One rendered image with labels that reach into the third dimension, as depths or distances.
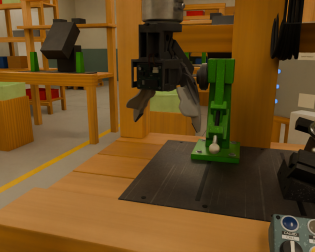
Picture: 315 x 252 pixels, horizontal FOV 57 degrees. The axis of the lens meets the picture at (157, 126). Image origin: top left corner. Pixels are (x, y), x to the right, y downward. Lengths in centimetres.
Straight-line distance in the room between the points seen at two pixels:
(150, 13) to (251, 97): 53
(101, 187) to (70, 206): 13
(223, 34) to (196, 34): 9
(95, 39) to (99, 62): 88
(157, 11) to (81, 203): 39
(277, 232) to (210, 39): 73
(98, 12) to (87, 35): 97
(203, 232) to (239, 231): 6
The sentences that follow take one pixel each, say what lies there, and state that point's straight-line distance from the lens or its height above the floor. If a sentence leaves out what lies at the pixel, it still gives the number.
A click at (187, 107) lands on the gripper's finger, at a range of 54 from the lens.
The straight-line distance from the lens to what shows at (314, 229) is 48.
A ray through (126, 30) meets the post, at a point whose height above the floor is 126.
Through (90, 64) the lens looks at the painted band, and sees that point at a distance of 1240.
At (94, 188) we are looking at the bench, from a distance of 71.
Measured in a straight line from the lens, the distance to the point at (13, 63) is 642.
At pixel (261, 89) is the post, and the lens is 97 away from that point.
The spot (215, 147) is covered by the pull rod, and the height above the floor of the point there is 95.
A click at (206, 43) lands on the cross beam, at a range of 105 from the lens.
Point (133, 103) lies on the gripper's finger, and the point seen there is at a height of 109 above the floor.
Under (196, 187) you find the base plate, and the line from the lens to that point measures 66.
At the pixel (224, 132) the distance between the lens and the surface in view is 80.
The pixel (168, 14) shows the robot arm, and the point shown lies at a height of 125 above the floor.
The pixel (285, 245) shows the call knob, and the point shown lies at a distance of 46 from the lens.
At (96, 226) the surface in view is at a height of 90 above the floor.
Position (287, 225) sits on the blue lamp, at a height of 95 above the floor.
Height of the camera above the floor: 119
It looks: 15 degrees down
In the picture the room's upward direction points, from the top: straight up
